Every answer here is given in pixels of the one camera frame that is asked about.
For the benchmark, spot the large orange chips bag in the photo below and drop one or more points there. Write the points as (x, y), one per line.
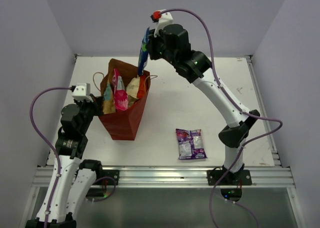
(143, 80)

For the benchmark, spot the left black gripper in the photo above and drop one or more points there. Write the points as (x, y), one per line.
(97, 104)

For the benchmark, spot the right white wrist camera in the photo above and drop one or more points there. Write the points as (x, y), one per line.
(162, 18)

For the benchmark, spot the red paper bag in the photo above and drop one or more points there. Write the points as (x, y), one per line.
(123, 125)

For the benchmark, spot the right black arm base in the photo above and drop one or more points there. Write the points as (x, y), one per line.
(237, 180)

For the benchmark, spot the aluminium front rail frame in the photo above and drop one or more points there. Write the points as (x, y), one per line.
(239, 76)

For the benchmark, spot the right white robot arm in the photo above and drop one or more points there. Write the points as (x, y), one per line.
(172, 44)

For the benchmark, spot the tan paper snack bag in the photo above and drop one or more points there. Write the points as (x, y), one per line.
(108, 105)

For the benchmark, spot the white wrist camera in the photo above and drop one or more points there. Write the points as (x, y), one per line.
(162, 18)
(81, 92)

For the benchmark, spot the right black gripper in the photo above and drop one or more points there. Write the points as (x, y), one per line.
(151, 43)

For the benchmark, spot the blue snack bag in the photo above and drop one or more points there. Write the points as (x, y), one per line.
(143, 53)

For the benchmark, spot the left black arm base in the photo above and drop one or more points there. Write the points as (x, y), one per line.
(112, 178)

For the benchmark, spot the purple snack bag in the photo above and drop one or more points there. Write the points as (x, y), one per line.
(190, 144)

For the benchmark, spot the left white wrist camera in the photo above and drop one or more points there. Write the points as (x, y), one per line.
(81, 92)

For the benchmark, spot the pink snack bag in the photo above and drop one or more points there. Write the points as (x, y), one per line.
(120, 96)

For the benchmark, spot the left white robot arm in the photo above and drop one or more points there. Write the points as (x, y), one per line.
(72, 176)

